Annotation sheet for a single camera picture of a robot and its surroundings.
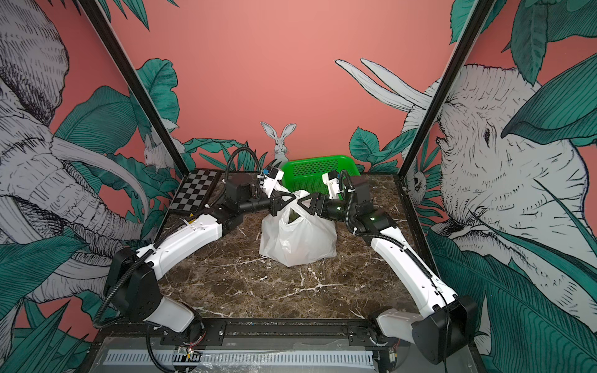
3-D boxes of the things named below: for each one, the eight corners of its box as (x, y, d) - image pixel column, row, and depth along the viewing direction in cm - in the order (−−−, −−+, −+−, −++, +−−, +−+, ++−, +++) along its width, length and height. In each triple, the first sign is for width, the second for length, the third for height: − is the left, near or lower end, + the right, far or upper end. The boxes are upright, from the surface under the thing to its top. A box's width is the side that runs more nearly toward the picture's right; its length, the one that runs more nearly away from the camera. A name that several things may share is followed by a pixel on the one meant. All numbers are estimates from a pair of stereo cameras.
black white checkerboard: (171, 210, 107) (168, 206, 105) (192, 173, 123) (190, 169, 121) (200, 212, 107) (198, 209, 104) (218, 174, 122) (216, 170, 120)
